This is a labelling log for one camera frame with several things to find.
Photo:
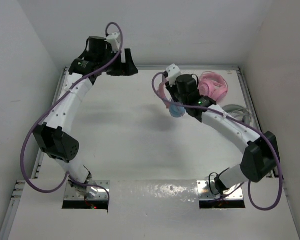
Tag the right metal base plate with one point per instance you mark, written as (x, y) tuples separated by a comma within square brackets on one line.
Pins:
[(207, 192)]

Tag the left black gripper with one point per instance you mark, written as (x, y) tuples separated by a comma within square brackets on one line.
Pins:
[(124, 69)]

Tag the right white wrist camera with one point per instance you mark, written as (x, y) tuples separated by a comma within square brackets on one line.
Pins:
[(171, 73)]

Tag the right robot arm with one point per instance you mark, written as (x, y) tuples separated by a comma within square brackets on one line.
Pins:
[(258, 159)]

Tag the white grey headphones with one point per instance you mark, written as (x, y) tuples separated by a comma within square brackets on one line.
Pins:
[(240, 113)]

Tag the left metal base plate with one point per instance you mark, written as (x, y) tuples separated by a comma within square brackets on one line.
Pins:
[(97, 192)]

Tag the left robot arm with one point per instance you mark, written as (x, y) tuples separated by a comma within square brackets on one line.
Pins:
[(53, 134)]

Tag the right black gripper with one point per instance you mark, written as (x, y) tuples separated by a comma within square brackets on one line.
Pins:
[(171, 89)]

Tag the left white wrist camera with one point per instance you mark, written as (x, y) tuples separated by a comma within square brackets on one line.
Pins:
[(114, 39)]

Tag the blue pink cat-ear headphones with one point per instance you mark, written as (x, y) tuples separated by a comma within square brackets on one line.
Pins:
[(174, 110)]

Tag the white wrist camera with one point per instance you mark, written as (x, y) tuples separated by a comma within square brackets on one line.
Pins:
[(171, 73), (114, 39)]

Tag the metal base plate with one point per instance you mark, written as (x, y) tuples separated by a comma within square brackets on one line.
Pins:
[(97, 192), (207, 192)]

